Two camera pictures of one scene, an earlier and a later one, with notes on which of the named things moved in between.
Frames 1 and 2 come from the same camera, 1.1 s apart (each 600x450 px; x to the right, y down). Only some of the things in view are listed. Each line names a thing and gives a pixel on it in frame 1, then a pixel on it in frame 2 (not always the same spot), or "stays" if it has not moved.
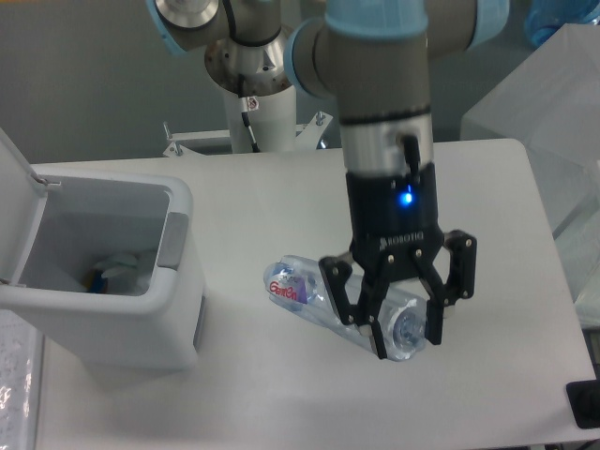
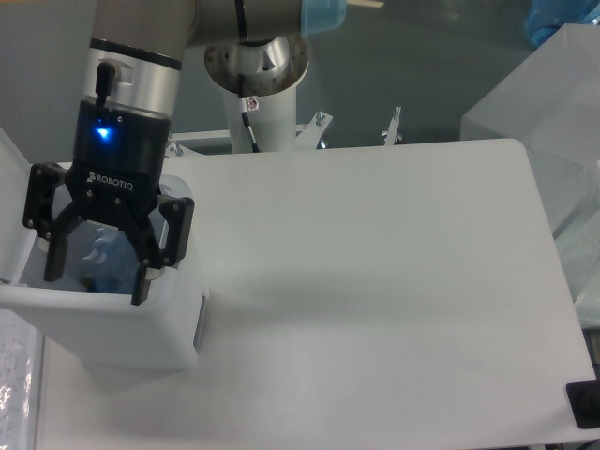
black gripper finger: x=459 y=284 to x=178 y=214
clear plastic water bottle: x=299 y=282 to x=110 y=262
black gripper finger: x=336 y=271 to x=38 y=217
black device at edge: x=584 y=400 stays
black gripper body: x=392 y=214 to x=119 y=159
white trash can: x=56 y=224 stays
